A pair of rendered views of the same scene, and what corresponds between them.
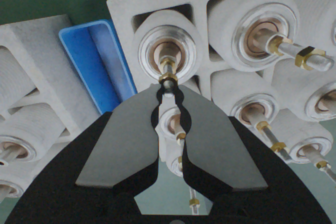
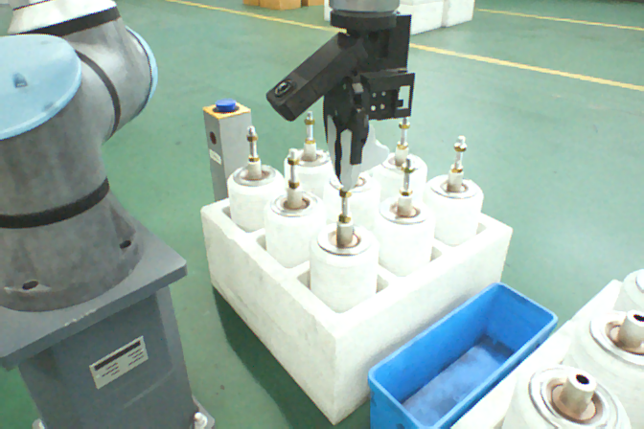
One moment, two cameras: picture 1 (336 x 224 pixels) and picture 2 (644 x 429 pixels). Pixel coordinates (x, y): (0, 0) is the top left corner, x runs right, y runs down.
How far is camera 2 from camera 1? 0.52 m
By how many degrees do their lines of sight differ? 51
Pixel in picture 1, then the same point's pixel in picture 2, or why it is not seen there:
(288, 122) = not seen: hidden behind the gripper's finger
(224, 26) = (300, 226)
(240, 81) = (334, 207)
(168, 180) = (619, 242)
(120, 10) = (336, 323)
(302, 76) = (304, 183)
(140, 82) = (405, 285)
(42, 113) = not seen: hidden behind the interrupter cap
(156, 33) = (330, 248)
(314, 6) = (260, 203)
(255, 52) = (306, 202)
